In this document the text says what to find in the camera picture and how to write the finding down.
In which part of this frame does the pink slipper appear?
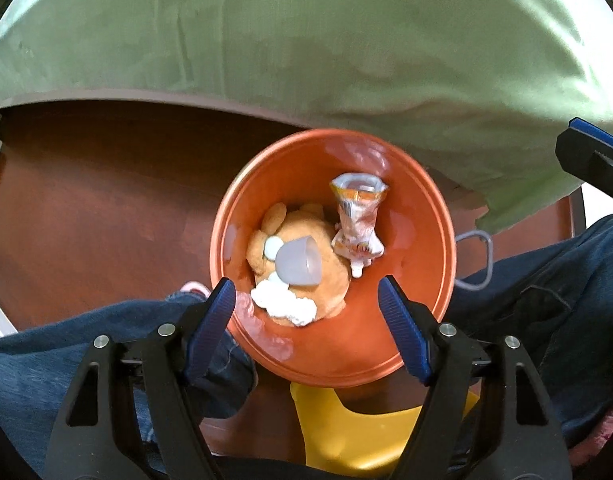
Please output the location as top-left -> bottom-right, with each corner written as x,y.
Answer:
181,281 -> 212,302
569,405 -> 613,467

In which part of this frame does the person's left leg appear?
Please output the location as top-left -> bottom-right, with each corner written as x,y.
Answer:
0,292 -> 260,480

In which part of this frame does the orange white snack wrapper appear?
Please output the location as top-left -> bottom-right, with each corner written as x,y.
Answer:
329,172 -> 389,278

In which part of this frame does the bed with green cover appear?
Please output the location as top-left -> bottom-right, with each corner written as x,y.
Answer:
0,0 -> 613,235

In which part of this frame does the yellow plastic stool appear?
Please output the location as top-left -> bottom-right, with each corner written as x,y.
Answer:
290,382 -> 482,472

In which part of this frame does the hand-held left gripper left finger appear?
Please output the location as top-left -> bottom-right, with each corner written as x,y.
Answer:
44,277 -> 237,480

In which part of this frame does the crumpled white tissue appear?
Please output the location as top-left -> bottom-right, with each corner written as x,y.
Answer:
250,272 -> 318,327

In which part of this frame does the orange plush lump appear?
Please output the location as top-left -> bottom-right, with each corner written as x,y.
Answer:
246,202 -> 351,322

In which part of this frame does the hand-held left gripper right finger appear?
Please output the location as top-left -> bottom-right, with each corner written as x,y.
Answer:
377,275 -> 573,480

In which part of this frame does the person's leg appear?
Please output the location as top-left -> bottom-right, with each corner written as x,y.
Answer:
0,292 -> 260,480
446,214 -> 613,448

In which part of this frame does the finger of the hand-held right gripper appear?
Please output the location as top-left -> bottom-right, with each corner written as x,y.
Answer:
555,117 -> 613,196

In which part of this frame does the person's right leg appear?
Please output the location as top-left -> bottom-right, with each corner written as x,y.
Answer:
446,214 -> 613,448

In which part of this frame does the orange plastic trash bin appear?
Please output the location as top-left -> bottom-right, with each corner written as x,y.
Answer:
210,129 -> 494,388

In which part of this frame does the translucent plastic cup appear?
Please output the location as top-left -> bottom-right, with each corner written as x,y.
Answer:
275,235 -> 323,288

